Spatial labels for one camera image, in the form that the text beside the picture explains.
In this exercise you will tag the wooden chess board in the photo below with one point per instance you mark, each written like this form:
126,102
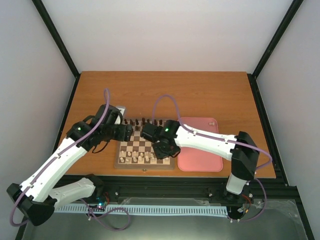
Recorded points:
140,145

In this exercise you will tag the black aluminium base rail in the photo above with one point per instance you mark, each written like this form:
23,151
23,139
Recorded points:
212,189

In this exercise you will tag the black frame post right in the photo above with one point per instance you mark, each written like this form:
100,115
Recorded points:
278,34

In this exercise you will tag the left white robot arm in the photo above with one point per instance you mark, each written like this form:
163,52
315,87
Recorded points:
37,197

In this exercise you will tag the light blue cable duct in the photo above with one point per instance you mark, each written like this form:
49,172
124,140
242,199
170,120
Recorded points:
160,210

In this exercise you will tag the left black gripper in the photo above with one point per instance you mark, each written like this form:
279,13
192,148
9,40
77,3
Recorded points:
126,132

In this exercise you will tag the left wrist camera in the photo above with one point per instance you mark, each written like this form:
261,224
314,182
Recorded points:
114,114

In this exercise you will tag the black frame post left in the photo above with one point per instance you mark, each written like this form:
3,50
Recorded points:
47,20

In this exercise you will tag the pink plastic tray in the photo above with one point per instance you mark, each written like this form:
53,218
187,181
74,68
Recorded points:
194,160

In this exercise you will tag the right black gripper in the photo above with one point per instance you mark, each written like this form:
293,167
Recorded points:
159,155

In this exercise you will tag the dark chess pieces row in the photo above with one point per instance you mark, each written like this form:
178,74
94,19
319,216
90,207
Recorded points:
139,123

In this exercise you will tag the black frame post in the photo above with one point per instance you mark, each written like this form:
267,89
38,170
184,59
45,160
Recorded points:
47,20
278,34

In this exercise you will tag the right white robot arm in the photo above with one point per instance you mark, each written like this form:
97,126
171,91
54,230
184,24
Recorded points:
240,150

